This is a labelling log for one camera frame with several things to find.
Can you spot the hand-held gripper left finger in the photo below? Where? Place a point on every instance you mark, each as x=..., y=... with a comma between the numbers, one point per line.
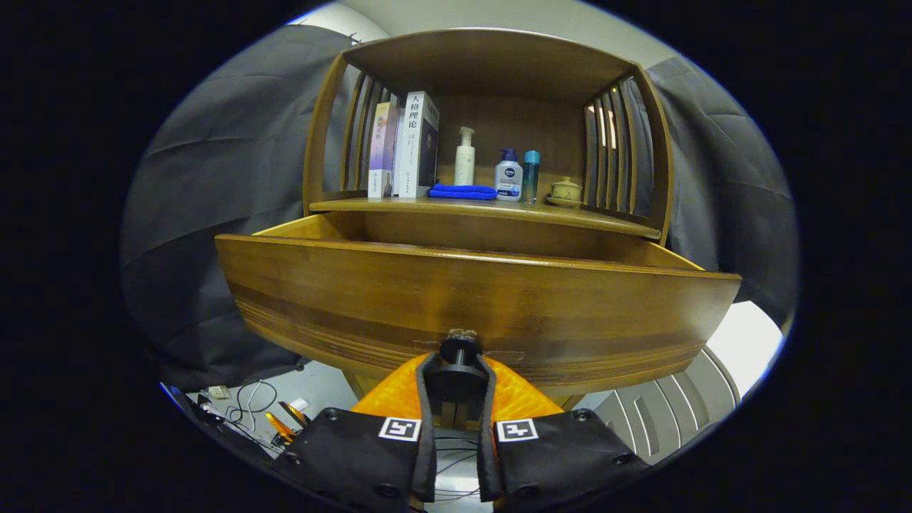
x=427, y=434

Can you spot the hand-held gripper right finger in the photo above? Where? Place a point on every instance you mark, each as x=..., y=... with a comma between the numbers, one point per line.
x=486, y=442

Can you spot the wooden drawer with black knob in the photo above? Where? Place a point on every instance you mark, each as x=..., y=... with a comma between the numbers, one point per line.
x=427, y=292

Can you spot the wooden countertop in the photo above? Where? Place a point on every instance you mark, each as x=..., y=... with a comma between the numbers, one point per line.
x=499, y=208

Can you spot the wooden cabinet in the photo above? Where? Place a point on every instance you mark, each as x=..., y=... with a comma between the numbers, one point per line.
x=499, y=71

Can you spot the orange black tool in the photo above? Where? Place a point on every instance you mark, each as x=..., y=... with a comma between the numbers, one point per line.
x=279, y=427

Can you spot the blue folded cloth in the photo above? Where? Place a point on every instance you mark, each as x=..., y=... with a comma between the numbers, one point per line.
x=463, y=192

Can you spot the white bottle with blue cap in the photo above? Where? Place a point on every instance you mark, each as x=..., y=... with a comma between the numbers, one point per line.
x=509, y=182

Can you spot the tan lidded teacup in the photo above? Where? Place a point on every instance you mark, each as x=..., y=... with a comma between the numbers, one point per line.
x=566, y=191

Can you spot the teal bottle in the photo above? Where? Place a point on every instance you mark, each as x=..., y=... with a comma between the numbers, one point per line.
x=530, y=178

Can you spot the white pump bottle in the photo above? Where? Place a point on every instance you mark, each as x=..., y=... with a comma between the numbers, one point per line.
x=464, y=164

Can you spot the thick white book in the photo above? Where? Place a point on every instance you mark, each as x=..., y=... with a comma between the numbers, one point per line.
x=410, y=149

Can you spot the purple book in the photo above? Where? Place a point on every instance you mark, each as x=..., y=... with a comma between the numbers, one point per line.
x=381, y=149

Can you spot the black backdrop cloth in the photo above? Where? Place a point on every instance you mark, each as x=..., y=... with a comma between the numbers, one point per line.
x=214, y=178

